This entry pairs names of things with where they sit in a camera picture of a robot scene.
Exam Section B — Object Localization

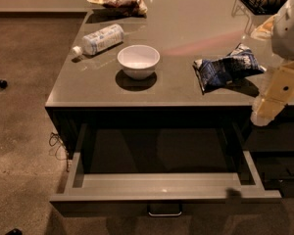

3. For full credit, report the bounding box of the black chair caster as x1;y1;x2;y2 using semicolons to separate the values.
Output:
0;79;8;89

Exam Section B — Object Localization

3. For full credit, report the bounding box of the brown snack bag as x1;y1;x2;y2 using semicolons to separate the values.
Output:
88;0;148;16

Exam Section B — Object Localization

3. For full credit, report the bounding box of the blue chip bag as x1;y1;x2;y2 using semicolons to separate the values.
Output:
193;43;266;93

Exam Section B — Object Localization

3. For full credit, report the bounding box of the white bowl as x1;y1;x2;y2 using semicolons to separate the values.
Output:
117;45;160;80

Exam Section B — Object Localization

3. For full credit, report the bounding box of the dark object at floor edge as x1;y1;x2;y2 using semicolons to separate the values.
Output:
5;228;23;235

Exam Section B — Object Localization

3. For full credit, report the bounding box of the clear plastic water bottle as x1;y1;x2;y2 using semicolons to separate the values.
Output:
73;23;124;57

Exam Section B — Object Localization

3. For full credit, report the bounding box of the grey cabinet counter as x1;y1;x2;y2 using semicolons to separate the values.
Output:
46;0;294;198

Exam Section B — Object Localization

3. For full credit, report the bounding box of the open grey top drawer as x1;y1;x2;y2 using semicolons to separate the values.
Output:
50;124;281;216

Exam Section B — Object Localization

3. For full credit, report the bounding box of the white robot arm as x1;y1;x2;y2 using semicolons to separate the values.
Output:
251;0;294;126

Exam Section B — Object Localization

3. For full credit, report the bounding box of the black cable on floor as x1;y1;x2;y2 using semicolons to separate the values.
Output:
48;131;72;173

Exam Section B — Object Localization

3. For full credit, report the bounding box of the metal drawer handle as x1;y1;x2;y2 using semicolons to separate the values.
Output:
147;204;182;217

